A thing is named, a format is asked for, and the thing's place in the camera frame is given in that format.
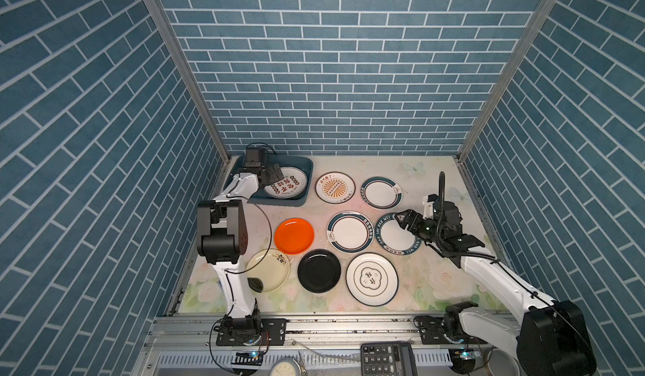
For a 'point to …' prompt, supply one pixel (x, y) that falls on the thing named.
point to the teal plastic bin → (263, 198)
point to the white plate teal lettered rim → (393, 238)
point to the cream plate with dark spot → (267, 270)
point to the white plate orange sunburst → (335, 187)
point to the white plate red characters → (293, 185)
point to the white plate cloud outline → (372, 279)
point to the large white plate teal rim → (350, 232)
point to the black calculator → (390, 358)
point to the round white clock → (285, 367)
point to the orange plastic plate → (294, 236)
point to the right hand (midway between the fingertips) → (399, 216)
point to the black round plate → (319, 270)
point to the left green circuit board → (251, 358)
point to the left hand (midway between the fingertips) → (270, 174)
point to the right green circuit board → (464, 353)
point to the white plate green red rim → (381, 193)
